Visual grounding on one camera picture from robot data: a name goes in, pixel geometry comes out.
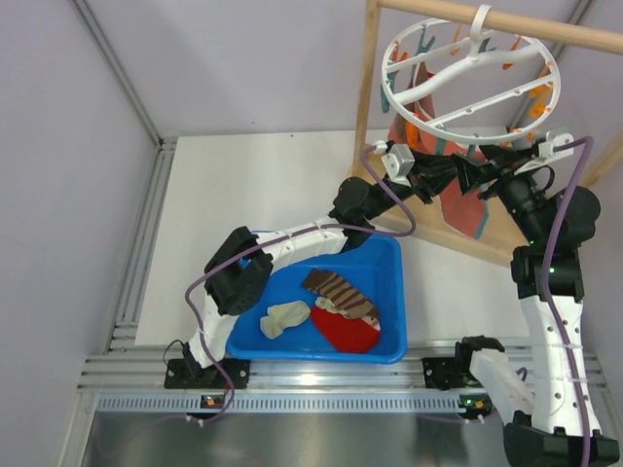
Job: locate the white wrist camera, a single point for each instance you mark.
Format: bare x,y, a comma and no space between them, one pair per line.
397,159
553,145

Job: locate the teal clip left rim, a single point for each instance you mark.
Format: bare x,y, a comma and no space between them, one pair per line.
390,83

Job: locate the wooden hanging rack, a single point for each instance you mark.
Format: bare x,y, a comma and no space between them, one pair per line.
500,235

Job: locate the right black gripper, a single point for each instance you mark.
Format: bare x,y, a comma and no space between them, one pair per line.
506,161

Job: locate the aluminium mounting rail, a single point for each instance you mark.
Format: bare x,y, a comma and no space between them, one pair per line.
133,380

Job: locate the small cream sock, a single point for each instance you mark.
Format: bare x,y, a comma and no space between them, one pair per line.
327,305

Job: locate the teal clip far right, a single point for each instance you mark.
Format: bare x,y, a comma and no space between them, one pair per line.
484,46

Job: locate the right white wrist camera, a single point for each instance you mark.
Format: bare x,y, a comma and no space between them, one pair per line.
553,145

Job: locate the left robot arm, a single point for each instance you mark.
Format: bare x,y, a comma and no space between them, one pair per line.
236,277

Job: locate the white round clip hanger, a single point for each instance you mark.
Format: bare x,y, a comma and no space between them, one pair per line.
489,98

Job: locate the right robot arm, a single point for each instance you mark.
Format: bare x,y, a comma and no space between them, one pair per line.
552,421

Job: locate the pink and brown sock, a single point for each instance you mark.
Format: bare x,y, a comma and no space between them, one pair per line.
465,214

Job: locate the orange clip far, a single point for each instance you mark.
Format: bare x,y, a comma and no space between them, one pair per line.
455,51

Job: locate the orange clip inner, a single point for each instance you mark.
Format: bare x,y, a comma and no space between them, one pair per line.
397,54

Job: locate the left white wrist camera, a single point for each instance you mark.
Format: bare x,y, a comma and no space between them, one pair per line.
397,159

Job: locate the teal clip holding sock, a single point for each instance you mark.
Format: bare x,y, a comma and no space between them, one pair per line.
425,43

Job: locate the blue plastic bin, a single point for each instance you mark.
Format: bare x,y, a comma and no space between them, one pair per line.
375,269

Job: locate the red sock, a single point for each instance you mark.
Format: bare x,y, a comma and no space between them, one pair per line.
345,335

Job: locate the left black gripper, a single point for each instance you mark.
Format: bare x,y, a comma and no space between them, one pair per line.
430,175

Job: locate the orange clip lower left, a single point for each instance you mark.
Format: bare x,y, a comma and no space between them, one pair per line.
412,134

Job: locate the brown striped sock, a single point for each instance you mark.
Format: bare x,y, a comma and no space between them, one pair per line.
344,297

